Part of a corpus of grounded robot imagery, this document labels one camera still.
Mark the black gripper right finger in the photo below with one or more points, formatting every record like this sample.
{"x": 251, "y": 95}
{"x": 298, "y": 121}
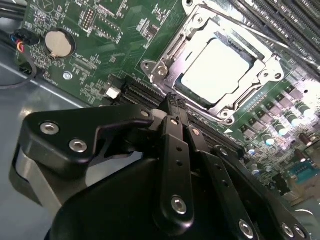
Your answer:
{"x": 220, "y": 175}

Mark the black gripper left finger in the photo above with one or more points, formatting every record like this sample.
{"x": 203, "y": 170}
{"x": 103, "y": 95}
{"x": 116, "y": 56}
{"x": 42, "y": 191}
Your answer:
{"x": 62, "y": 140}

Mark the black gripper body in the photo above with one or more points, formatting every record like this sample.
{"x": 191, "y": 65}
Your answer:
{"x": 112, "y": 212}

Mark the metal socket cover frame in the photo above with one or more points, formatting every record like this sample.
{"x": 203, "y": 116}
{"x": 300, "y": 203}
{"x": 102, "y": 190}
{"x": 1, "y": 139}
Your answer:
{"x": 250, "y": 83}

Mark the silver CPU green edge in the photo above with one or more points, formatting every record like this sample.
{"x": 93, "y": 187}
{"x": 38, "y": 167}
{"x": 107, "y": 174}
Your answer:
{"x": 215, "y": 72}

